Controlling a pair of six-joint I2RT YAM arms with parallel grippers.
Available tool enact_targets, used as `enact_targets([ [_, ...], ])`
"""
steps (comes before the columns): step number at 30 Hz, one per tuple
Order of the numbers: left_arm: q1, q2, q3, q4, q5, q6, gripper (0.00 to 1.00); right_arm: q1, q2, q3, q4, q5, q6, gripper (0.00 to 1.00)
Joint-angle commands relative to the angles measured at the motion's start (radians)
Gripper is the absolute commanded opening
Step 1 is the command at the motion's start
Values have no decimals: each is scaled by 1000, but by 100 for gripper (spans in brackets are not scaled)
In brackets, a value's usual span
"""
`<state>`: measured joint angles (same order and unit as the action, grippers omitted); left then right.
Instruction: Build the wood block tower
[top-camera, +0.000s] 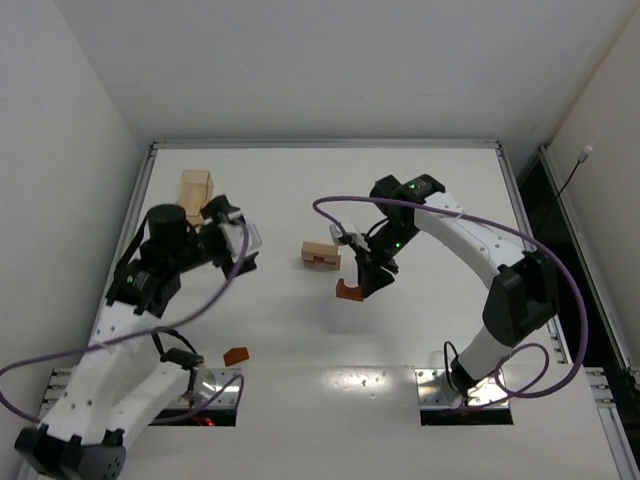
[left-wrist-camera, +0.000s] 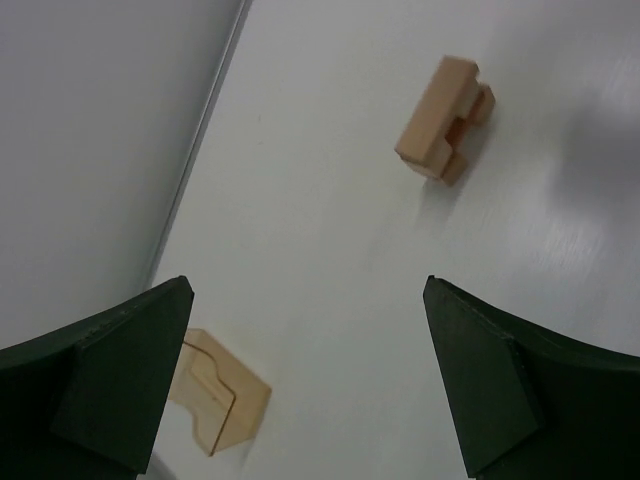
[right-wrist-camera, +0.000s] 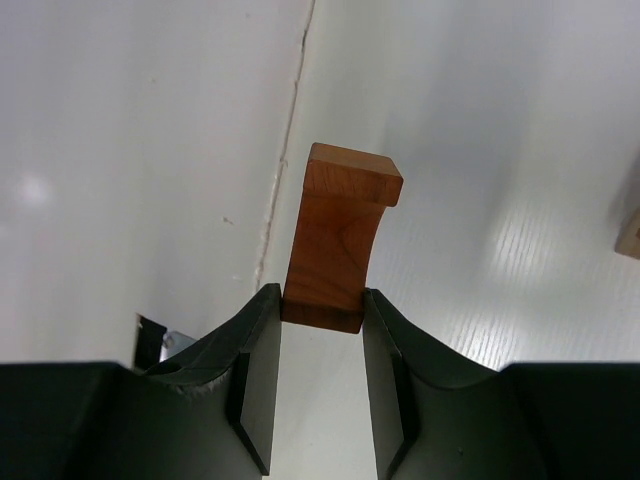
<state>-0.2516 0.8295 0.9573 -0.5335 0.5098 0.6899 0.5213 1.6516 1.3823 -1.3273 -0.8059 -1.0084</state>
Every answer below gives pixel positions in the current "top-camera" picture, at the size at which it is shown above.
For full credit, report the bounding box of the purple cable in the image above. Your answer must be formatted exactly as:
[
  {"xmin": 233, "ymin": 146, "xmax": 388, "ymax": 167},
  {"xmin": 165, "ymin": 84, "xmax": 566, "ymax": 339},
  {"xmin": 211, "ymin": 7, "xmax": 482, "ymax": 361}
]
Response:
[
  {"xmin": 312, "ymin": 195, "xmax": 590, "ymax": 416},
  {"xmin": 0, "ymin": 222, "xmax": 251, "ymax": 426}
]

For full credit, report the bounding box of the light long plank block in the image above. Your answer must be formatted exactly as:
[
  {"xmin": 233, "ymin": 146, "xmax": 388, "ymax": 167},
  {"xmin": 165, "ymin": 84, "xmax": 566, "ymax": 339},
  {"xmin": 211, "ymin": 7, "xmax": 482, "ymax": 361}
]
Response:
[{"xmin": 301, "ymin": 241, "xmax": 338, "ymax": 257}]

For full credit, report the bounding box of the dark red arch block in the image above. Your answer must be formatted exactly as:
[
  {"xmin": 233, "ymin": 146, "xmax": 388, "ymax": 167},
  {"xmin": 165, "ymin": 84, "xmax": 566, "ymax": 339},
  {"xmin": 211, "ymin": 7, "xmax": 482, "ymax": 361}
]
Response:
[{"xmin": 335, "ymin": 278, "xmax": 364, "ymax": 302}]

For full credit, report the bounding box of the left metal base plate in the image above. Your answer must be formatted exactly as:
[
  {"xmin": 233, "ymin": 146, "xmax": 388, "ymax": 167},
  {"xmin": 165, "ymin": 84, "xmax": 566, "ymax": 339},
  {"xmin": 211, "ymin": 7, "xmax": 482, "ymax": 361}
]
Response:
[{"xmin": 192, "ymin": 368, "xmax": 244, "ymax": 410}]

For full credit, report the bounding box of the metal base plate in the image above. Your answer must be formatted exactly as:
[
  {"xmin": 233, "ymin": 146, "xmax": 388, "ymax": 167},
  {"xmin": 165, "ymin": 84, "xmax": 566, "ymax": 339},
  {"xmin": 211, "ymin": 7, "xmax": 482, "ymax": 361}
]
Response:
[
  {"xmin": 414, "ymin": 368, "xmax": 509, "ymax": 411},
  {"xmin": 192, "ymin": 368, "xmax": 244, "ymax": 410}
]

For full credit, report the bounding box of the red triangular roof block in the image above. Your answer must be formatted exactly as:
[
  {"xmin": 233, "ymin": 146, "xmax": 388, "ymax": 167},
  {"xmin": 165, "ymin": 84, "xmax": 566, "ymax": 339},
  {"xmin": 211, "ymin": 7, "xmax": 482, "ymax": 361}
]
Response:
[{"xmin": 223, "ymin": 347, "xmax": 250, "ymax": 367}]

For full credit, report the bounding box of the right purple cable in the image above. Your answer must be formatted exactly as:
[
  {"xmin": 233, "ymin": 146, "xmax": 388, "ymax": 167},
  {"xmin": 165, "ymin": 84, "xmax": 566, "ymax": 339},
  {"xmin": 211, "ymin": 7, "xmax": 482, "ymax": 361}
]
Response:
[{"xmin": 312, "ymin": 195, "xmax": 590, "ymax": 416}]

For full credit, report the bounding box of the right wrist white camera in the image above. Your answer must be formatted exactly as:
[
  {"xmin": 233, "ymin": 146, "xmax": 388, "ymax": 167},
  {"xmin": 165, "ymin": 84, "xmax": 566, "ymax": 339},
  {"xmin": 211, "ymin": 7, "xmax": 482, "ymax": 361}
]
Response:
[{"xmin": 329, "ymin": 223, "xmax": 371, "ymax": 252}]

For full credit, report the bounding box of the black wall cable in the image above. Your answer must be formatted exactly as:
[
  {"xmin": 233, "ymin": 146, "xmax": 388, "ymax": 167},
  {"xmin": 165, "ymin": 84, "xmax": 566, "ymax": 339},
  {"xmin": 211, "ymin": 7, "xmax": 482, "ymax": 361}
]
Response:
[{"xmin": 524, "ymin": 145, "xmax": 594, "ymax": 246}]

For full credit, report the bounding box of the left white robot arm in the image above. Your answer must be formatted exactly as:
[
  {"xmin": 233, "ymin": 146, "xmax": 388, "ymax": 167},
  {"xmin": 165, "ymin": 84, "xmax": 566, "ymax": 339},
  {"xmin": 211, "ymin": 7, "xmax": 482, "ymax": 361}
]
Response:
[{"xmin": 14, "ymin": 195, "xmax": 262, "ymax": 479}]

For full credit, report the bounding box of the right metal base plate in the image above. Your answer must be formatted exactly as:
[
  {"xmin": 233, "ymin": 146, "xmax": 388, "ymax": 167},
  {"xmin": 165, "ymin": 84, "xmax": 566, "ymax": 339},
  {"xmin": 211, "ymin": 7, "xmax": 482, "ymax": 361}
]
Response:
[{"xmin": 414, "ymin": 368, "xmax": 509, "ymax": 411}]

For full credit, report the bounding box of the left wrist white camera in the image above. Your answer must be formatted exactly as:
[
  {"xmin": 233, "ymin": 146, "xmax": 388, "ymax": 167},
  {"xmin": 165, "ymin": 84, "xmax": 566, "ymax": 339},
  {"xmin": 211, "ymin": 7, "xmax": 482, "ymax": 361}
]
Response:
[{"xmin": 220, "ymin": 221, "xmax": 263, "ymax": 260}]

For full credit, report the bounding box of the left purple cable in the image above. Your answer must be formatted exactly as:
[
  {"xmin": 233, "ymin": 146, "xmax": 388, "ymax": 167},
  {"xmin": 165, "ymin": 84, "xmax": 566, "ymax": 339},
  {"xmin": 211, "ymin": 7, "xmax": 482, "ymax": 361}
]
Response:
[{"xmin": 0, "ymin": 222, "xmax": 251, "ymax": 426}]

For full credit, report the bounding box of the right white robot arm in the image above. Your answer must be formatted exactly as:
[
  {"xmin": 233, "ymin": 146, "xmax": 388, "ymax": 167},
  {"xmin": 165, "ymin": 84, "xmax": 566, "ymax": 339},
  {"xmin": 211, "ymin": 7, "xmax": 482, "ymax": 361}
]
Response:
[{"xmin": 336, "ymin": 174, "xmax": 558, "ymax": 394}]

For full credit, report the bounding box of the wrist white camera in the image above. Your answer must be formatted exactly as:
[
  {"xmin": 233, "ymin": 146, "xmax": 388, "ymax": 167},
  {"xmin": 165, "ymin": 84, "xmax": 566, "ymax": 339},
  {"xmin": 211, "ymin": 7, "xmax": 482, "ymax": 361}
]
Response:
[
  {"xmin": 220, "ymin": 221, "xmax": 263, "ymax": 260},
  {"xmin": 329, "ymin": 223, "xmax": 371, "ymax": 252}
]

